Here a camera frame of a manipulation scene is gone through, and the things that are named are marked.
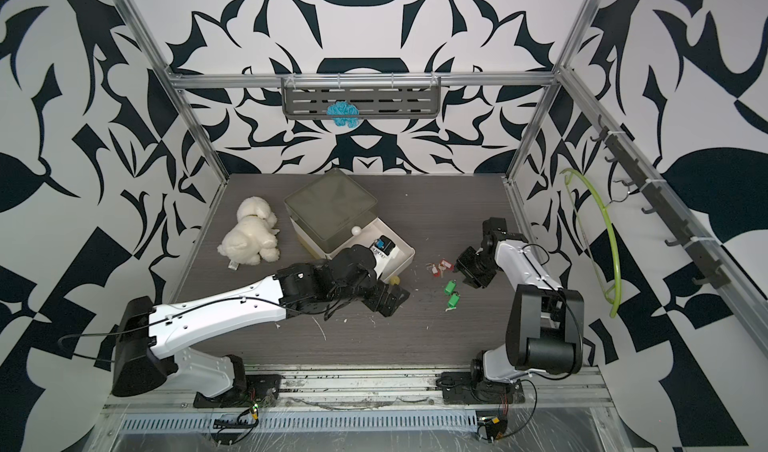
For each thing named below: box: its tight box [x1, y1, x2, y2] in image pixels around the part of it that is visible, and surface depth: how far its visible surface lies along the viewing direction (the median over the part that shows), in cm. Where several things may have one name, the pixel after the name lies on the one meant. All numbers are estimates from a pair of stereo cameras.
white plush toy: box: [217, 196, 280, 271], surface depth 95 cm
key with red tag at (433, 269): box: [425, 262, 441, 278], surface depth 98 cm
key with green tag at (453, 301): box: [445, 291, 461, 312], surface depth 91 cm
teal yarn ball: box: [326, 100, 360, 129], surface depth 93 cm
